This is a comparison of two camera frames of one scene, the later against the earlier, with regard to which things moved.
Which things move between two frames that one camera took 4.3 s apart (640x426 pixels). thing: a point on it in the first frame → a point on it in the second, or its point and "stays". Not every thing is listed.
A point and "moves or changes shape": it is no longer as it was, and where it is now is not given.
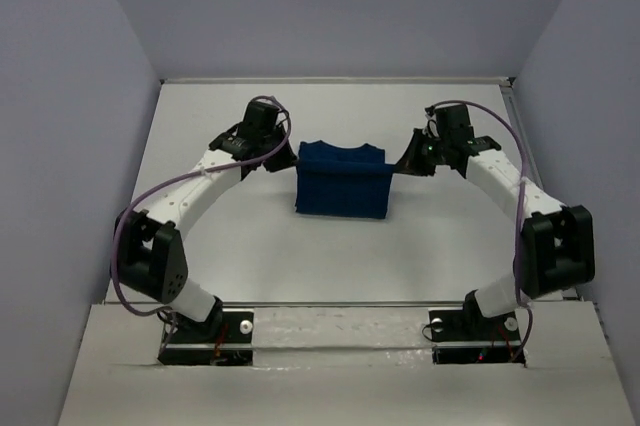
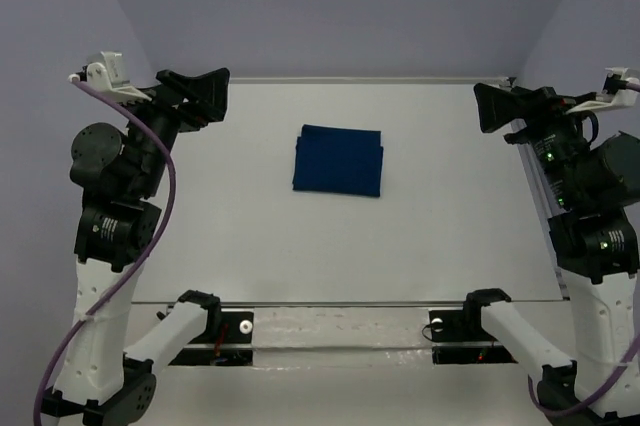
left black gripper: x=279 y=158 → x=181 y=100
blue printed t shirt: x=342 y=182 moves or changes shape
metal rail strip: x=342 y=303 stays
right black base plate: x=464 y=325 stays
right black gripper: x=412 y=163 → x=538 y=106
